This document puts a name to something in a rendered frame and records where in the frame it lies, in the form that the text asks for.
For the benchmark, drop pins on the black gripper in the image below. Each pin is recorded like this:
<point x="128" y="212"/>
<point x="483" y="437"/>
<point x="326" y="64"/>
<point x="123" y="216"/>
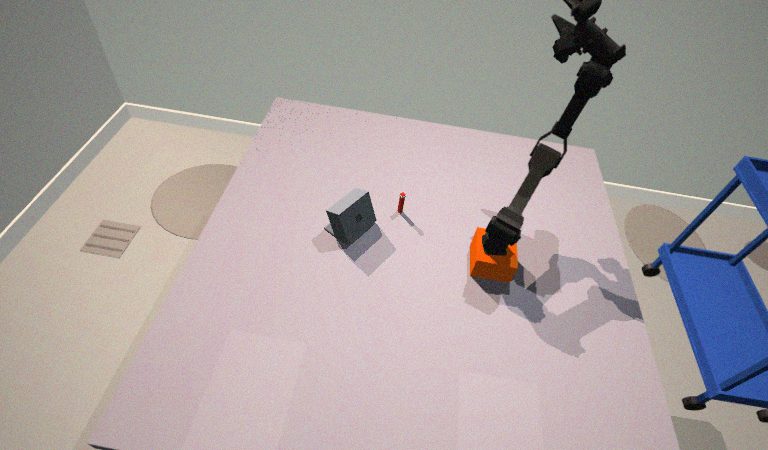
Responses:
<point x="581" y="10"/>

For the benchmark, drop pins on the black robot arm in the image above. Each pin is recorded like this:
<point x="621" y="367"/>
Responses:
<point x="504" y="229"/>

